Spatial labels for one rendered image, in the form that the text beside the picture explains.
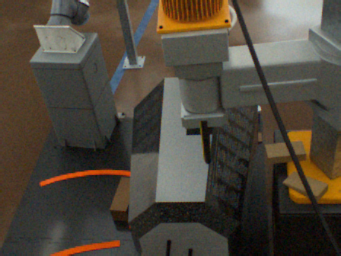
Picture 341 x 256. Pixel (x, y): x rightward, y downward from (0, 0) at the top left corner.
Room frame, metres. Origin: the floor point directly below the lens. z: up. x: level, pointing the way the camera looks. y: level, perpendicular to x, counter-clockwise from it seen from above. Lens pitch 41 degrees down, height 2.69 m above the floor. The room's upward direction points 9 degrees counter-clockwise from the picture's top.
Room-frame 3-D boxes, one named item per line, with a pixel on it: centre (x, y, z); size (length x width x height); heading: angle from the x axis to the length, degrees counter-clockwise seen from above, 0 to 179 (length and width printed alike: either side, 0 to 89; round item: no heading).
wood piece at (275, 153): (1.80, -0.56, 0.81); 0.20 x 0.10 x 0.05; 86
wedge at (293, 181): (1.57, -0.60, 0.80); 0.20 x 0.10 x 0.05; 39
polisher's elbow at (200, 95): (1.76, -0.15, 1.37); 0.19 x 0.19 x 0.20
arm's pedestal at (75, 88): (3.16, 0.70, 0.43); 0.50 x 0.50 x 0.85; 72
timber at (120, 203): (2.30, 0.41, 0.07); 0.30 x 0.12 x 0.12; 162
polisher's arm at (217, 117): (2.02, -0.17, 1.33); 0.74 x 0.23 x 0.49; 173
